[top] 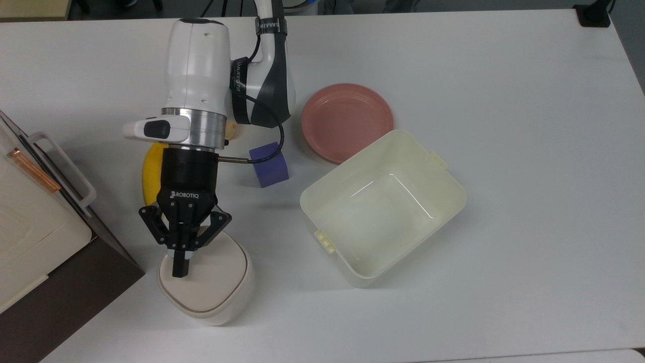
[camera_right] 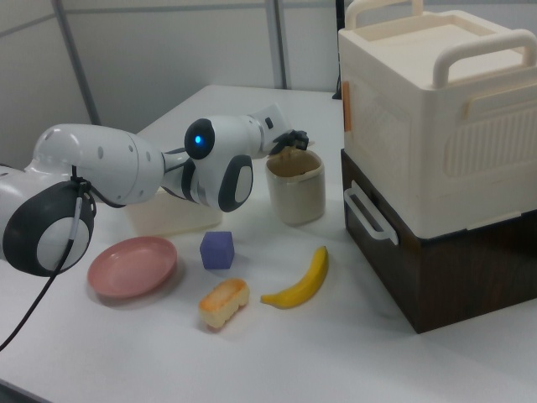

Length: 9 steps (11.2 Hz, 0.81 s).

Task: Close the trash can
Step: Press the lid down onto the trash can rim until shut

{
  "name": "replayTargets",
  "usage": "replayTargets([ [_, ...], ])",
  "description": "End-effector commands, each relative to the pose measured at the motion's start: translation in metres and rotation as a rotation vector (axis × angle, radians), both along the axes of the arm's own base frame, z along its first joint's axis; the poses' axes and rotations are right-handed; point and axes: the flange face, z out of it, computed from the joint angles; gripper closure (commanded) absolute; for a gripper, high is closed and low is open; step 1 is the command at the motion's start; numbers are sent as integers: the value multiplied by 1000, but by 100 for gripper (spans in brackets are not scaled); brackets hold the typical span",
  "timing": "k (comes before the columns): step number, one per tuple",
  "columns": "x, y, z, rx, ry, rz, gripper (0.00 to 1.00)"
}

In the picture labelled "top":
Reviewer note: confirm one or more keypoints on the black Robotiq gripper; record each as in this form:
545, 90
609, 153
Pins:
189, 176

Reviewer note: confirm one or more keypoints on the cream lidded trash can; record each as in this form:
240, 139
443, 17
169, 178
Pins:
216, 287

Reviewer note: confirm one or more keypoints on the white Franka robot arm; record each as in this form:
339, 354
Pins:
196, 65

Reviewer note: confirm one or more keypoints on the yellow toy banana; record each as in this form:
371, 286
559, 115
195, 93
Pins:
151, 176

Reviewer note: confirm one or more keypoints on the purple cube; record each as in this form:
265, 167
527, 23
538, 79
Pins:
272, 171

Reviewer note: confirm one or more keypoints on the toy bread loaf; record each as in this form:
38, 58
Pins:
231, 132

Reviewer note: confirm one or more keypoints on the dark brown wooden cabinet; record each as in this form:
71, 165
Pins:
65, 302

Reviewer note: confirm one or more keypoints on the cream toy microwave box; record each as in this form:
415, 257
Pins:
30, 237

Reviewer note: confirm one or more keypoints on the pink plastic plate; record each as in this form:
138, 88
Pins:
347, 121

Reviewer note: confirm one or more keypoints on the cream open plastic bin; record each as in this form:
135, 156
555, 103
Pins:
383, 217

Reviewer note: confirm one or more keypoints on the beige background board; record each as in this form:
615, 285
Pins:
30, 9

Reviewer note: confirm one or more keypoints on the black table corner mount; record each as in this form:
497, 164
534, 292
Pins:
592, 15

